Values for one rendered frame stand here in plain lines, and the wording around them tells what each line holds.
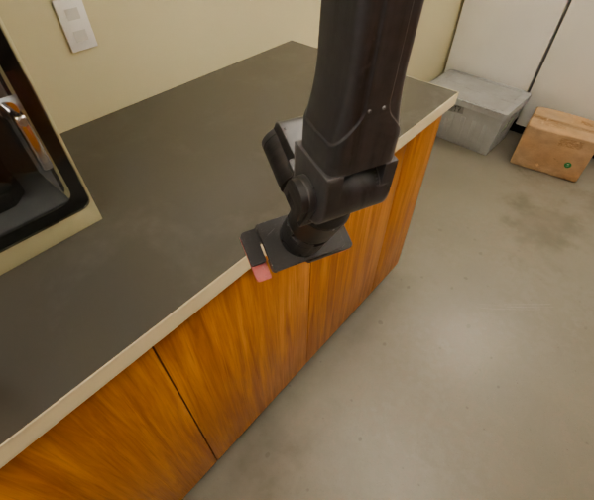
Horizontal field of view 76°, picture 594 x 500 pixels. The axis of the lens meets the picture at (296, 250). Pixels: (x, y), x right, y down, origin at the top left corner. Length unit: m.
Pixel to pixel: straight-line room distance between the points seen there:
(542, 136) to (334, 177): 2.61
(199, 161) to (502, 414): 1.41
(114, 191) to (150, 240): 0.19
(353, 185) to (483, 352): 1.57
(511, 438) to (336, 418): 0.63
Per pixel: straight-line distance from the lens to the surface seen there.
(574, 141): 2.87
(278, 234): 0.48
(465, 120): 2.93
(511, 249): 2.31
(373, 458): 1.54
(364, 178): 0.33
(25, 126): 0.69
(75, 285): 0.77
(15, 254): 0.85
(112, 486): 1.03
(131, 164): 1.02
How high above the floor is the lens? 1.47
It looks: 47 degrees down
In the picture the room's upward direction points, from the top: straight up
